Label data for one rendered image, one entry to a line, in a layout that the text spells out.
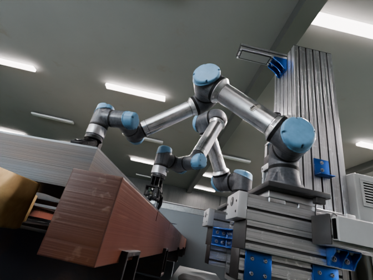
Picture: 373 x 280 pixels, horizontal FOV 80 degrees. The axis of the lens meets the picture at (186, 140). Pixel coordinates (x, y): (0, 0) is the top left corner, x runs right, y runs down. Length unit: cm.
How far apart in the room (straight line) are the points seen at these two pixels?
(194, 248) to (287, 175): 106
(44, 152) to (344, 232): 77
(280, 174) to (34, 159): 81
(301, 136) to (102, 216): 74
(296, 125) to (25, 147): 76
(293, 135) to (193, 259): 123
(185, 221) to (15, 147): 160
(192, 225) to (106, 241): 162
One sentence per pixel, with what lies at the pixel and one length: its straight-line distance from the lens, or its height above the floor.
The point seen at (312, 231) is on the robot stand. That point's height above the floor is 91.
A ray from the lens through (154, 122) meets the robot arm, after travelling 104.
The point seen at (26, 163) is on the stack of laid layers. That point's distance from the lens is 25.
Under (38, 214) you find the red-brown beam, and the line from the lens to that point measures 133.
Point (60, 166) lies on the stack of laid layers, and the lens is 23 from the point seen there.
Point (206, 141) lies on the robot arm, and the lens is 115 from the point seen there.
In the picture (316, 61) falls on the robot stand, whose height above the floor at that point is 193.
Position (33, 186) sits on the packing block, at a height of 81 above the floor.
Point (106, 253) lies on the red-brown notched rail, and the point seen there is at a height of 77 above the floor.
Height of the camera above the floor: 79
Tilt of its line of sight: 25 degrees up
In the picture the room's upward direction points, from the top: 12 degrees clockwise
